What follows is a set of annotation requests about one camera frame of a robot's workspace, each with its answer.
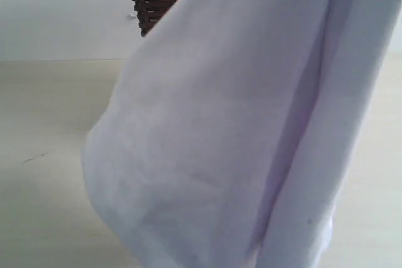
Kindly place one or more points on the white t-shirt red print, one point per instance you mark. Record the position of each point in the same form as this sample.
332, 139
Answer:
229, 131

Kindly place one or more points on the dark brown wicker basket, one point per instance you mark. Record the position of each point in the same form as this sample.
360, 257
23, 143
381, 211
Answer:
149, 12

